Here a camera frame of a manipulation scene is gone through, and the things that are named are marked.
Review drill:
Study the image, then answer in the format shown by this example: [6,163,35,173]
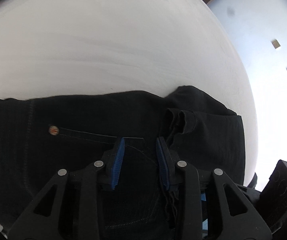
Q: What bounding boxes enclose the black denim pants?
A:
[0,86,246,239]

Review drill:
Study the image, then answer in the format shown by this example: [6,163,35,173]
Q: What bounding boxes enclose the black camera box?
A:
[256,160,287,233]

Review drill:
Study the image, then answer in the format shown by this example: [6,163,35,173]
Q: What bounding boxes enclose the upper beige wall switch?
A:
[271,39,281,49]

